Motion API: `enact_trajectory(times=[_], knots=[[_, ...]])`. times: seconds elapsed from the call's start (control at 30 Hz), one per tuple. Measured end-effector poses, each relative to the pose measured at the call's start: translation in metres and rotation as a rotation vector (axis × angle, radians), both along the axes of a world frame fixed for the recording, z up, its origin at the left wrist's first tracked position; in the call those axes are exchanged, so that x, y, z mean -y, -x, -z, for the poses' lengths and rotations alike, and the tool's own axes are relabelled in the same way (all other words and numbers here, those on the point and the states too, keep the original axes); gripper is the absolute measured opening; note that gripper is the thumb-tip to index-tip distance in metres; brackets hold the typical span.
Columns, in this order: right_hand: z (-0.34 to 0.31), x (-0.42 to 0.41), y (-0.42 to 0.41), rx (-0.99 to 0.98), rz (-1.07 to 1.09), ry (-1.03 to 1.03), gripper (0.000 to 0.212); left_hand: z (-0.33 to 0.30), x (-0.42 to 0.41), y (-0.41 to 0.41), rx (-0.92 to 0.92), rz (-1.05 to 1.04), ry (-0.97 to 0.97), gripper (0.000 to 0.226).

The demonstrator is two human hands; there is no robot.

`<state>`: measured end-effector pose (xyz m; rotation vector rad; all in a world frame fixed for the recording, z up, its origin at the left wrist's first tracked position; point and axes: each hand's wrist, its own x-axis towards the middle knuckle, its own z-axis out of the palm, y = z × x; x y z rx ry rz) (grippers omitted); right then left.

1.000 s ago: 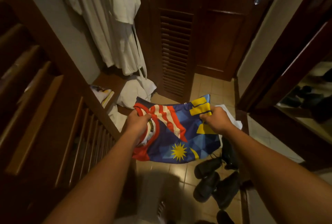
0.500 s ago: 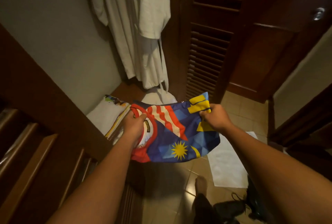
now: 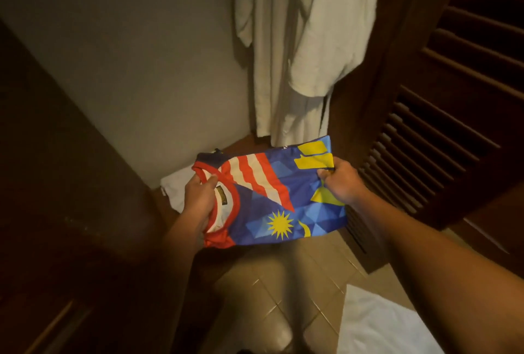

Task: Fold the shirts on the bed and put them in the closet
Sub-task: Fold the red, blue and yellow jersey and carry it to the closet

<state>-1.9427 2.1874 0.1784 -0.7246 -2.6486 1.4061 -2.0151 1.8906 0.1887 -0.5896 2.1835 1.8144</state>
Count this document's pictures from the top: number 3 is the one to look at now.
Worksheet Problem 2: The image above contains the person's right hand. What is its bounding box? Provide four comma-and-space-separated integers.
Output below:
317, 157, 370, 208

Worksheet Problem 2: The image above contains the person's left hand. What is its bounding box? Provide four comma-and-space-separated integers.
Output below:
181, 171, 223, 238

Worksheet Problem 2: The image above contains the dark wooden wardrobe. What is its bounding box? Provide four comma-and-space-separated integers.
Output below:
0, 0, 524, 354

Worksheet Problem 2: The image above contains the person's left forearm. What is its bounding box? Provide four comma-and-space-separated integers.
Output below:
139, 222, 207, 354

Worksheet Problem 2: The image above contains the person's right forearm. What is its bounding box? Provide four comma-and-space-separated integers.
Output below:
350, 192, 524, 354

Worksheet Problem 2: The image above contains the large folded white cloth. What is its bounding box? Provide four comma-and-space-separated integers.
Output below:
159, 164, 198, 214

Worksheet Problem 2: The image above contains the white floor towel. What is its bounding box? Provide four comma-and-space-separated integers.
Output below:
336, 283, 444, 354

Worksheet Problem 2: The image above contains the white hanging robe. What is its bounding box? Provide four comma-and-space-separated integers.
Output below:
233, 0, 385, 149

